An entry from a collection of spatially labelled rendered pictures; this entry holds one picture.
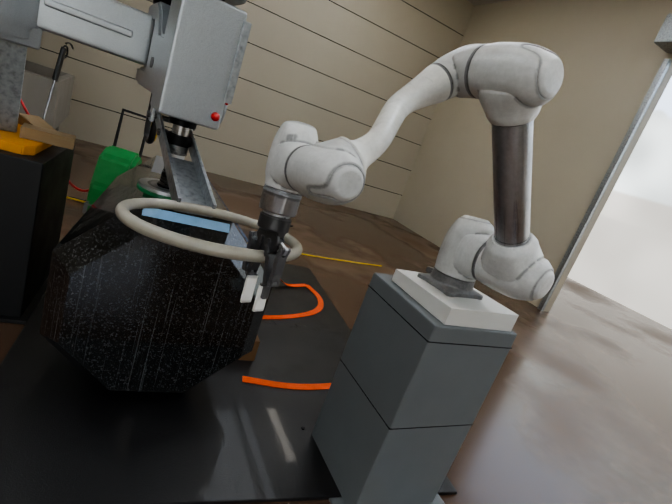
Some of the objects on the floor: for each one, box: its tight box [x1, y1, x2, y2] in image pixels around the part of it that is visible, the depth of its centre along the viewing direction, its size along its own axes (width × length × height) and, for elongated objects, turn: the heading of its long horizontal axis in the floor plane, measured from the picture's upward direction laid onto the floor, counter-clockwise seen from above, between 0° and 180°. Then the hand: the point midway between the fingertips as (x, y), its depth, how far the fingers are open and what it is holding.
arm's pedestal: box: [301, 272, 517, 504], centre depth 168 cm, size 50×50×80 cm
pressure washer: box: [82, 108, 146, 215], centre depth 327 cm, size 35×35×87 cm
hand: (254, 294), depth 103 cm, fingers closed on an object, 4 cm apart
